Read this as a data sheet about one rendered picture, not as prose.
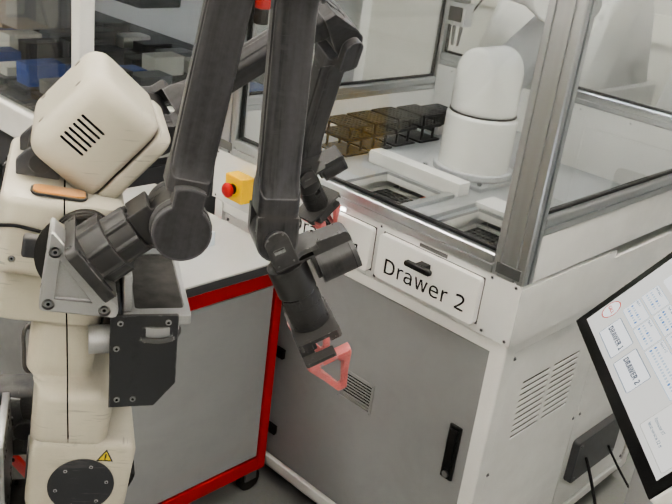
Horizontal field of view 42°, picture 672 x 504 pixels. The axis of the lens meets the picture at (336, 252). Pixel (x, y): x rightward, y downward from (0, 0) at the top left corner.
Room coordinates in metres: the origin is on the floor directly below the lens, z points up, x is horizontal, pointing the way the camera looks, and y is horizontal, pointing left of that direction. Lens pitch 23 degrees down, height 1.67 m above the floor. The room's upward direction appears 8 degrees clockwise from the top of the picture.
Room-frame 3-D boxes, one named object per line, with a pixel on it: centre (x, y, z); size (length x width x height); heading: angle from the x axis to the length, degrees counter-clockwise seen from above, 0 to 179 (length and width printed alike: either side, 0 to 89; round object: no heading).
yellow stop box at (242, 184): (2.20, 0.28, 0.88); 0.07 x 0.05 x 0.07; 48
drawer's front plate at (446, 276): (1.78, -0.21, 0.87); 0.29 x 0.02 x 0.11; 48
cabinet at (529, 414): (2.32, -0.33, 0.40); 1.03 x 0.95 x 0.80; 48
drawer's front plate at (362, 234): (1.99, 0.03, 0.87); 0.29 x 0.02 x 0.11; 48
